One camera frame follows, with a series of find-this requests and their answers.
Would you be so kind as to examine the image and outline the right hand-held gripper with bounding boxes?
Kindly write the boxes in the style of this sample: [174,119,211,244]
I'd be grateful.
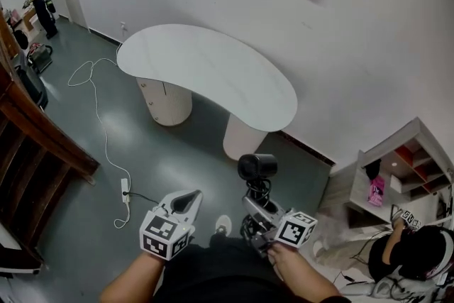
[242,195,319,258]

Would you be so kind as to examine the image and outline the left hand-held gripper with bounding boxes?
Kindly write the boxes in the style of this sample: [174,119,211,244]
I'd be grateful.
[139,189,204,262]

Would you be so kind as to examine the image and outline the black hair dryer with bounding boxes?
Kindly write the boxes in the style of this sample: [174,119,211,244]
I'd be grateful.
[237,153,279,246]

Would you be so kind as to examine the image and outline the person's left forearm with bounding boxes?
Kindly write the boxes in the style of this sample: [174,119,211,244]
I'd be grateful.
[99,250,168,303]

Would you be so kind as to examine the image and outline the person's right forearm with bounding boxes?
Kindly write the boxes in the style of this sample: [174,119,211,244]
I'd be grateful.
[272,243,343,303]

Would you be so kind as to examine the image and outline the person's right hand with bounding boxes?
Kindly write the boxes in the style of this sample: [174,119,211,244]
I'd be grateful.
[266,246,287,269]

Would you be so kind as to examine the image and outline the person's white shoe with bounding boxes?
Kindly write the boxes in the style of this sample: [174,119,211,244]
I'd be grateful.
[214,214,233,236]

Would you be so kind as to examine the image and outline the white power strip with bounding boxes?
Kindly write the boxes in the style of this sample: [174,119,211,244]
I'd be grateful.
[120,177,132,204]

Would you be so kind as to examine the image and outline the light fluffy rug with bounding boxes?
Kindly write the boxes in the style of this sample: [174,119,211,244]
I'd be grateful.
[314,166,394,281]

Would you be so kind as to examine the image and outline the person's black clothing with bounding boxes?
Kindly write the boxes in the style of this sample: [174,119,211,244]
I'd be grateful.
[152,232,355,303]

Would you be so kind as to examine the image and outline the pink packet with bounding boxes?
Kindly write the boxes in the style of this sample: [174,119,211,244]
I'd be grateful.
[366,176,387,207]

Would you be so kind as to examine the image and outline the black object on shelf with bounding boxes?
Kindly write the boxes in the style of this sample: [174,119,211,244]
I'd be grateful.
[365,158,382,180]

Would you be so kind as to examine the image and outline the white table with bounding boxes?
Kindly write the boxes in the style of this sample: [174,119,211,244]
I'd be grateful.
[116,23,299,162]

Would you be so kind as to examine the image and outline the white wooden shelf unit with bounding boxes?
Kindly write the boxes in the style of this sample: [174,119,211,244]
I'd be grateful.
[348,116,454,228]

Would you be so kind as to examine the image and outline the brown wooden staircase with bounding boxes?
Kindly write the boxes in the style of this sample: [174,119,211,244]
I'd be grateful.
[0,9,101,262]

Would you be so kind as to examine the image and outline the white flat board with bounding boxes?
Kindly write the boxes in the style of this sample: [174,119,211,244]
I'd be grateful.
[0,222,43,276]

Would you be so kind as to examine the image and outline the black bin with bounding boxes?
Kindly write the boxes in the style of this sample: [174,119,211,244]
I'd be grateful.
[13,65,50,111]

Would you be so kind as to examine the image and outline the green bag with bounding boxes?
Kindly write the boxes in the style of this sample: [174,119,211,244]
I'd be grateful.
[26,42,55,75]

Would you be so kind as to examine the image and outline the light wooden desk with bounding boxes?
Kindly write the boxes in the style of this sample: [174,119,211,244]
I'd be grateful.
[13,6,40,44]

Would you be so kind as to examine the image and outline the black power cable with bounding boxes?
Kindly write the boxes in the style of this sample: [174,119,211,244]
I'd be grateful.
[122,190,161,206]

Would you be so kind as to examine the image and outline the white power cable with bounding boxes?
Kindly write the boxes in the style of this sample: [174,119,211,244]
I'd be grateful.
[67,57,132,230]

